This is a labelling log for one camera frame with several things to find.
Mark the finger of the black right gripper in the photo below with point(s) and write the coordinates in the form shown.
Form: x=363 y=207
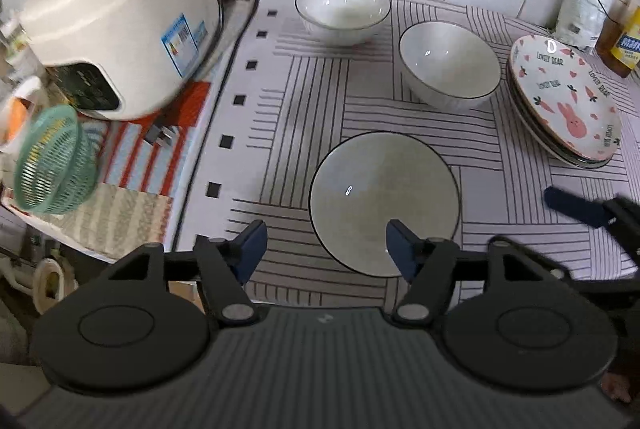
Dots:
x=619 y=216

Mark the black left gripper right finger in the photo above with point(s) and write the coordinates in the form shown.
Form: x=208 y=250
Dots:
x=427 y=265

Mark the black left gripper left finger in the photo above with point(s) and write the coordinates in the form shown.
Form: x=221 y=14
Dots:
x=226 y=266

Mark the white bowl black rim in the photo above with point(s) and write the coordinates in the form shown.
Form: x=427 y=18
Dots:
x=343 y=23
x=373 y=178
x=448 y=67

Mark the pink rabbit carrot plate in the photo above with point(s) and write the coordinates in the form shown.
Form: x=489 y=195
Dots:
x=566 y=97

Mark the blue fried egg plate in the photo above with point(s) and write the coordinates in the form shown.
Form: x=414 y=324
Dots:
x=544 y=139

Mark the colourful striped cloth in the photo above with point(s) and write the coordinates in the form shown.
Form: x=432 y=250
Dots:
x=141 y=186

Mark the rice cooker power plug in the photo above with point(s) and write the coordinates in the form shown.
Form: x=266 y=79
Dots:
x=159 y=134

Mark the yellow label oil bottle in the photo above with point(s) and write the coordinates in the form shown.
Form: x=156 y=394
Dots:
x=618 y=44

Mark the striped white table mat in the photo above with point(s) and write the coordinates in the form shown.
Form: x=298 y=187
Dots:
x=283 y=102

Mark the green plastic basket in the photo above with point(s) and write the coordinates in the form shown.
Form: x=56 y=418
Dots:
x=57 y=168

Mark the white plastic food bag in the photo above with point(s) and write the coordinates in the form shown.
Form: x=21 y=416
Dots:
x=580 y=22

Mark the white rice cooker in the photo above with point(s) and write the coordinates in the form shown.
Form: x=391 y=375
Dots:
x=120 y=59

